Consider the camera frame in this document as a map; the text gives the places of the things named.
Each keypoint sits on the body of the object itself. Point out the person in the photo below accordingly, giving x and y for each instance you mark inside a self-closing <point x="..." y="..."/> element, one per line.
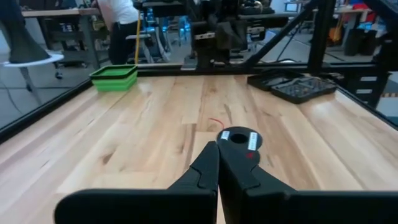
<point x="121" y="31"/>

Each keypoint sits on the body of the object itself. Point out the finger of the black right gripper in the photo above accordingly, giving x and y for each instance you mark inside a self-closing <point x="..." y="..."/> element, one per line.
<point x="224" y="37"/>
<point x="238" y="37"/>

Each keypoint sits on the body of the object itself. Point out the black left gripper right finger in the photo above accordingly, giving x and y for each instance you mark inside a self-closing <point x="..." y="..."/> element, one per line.
<point x="295" y="208"/>

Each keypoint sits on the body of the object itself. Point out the black bit set case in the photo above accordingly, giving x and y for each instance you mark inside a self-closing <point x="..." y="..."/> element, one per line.
<point x="295" y="88"/>

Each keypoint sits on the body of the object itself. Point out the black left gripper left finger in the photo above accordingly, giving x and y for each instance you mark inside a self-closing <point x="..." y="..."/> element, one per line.
<point x="140" y="208"/>

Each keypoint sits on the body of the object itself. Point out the black hub white labels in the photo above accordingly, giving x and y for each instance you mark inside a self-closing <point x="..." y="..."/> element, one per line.
<point x="368" y="88"/>

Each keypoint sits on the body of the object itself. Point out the wooden side table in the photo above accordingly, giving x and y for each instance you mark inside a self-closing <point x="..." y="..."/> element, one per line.
<point x="62" y="12"/>

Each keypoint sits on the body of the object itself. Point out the black upright post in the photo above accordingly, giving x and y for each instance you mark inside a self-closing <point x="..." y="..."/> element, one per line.
<point x="21" y="43"/>

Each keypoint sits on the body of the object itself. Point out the black waste bin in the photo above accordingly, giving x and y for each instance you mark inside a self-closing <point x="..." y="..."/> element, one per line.
<point x="370" y="42"/>
<point x="353" y="42"/>

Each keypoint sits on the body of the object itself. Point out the green plastic bin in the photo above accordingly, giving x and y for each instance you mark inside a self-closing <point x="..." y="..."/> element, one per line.
<point x="113" y="79"/>

